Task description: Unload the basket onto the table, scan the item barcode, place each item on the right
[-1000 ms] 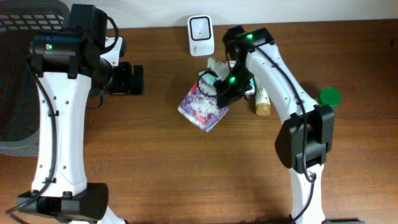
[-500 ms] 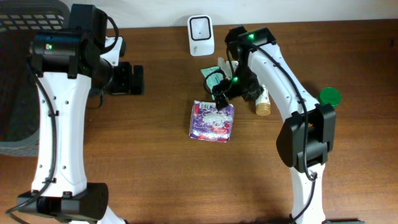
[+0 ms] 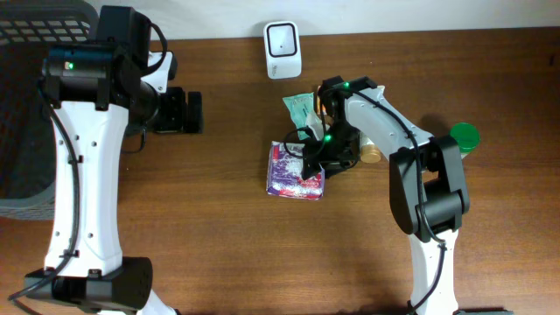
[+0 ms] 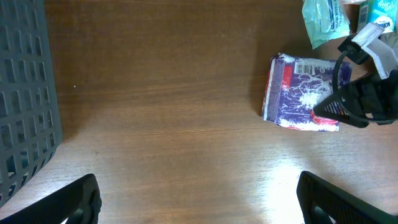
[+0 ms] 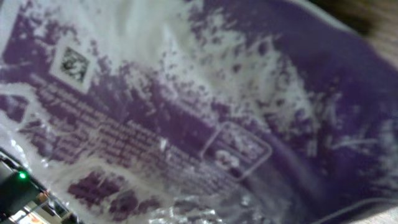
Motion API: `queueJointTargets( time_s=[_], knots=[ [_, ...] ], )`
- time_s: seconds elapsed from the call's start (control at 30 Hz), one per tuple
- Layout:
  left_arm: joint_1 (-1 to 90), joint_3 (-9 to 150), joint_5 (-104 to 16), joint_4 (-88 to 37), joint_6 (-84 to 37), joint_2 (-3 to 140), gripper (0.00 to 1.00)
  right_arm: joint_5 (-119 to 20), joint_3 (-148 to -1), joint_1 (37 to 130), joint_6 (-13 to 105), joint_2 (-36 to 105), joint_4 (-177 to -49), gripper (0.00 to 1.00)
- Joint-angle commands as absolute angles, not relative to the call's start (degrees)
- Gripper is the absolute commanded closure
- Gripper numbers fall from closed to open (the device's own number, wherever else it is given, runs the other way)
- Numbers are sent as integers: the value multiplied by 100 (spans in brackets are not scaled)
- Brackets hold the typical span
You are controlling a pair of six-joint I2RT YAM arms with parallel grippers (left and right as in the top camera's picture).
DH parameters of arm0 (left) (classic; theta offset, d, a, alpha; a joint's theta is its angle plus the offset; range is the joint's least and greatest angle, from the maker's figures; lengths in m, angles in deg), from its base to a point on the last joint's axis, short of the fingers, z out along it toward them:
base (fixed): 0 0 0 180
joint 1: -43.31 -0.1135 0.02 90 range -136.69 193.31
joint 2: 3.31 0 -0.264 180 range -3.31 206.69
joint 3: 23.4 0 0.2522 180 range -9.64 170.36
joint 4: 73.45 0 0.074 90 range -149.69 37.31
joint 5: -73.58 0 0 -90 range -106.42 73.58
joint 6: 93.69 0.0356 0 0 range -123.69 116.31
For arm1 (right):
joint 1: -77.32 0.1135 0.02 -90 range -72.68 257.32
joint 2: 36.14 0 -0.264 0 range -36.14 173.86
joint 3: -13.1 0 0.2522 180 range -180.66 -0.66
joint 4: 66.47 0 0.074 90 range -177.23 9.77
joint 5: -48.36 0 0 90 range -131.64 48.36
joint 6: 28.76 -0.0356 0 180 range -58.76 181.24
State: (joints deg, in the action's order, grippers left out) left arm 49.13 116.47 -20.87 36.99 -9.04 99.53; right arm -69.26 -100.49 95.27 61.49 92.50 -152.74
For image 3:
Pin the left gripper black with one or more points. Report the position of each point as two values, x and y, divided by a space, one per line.
176 117

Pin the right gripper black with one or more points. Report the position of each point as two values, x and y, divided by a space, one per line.
342 164

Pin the red purple snack package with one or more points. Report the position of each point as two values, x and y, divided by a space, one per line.
284 178

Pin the teal pouch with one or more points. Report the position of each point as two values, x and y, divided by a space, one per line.
300 107

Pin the white cream tube gold cap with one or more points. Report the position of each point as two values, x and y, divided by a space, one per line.
369 152

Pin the green lid glass jar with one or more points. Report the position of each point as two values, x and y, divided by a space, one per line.
467 137

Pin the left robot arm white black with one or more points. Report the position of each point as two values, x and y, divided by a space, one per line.
96 93

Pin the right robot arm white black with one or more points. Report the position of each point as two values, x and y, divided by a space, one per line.
428 195

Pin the grey plastic mesh basket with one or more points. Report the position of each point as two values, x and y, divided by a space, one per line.
28 29

